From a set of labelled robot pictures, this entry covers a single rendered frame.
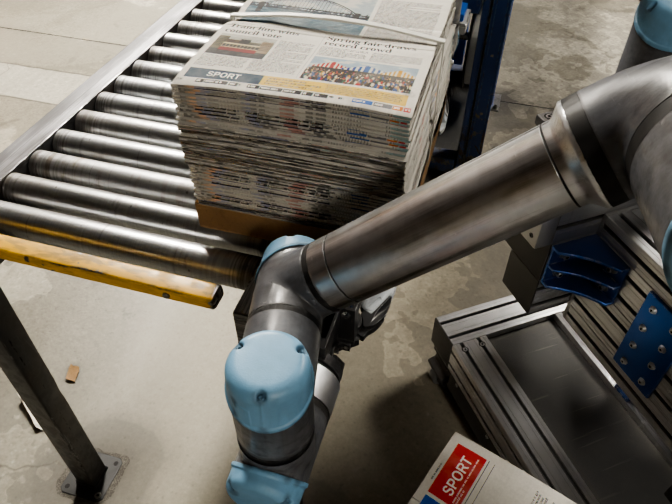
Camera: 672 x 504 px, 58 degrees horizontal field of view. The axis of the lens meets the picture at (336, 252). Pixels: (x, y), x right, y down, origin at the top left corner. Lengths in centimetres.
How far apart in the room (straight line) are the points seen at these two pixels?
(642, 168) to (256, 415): 34
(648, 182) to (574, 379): 110
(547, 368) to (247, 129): 99
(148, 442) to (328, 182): 104
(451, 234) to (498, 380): 93
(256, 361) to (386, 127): 30
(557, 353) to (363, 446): 52
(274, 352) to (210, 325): 128
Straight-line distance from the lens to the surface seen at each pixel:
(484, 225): 51
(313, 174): 73
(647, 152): 44
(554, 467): 135
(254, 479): 60
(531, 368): 149
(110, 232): 91
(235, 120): 73
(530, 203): 50
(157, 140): 110
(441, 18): 87
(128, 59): 134
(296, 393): 51
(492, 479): 62
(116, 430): 167
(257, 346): 53
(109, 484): 160
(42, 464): 169
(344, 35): 82
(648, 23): 99
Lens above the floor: 138
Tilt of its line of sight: 45 degrees down
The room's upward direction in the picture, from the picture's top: straight up
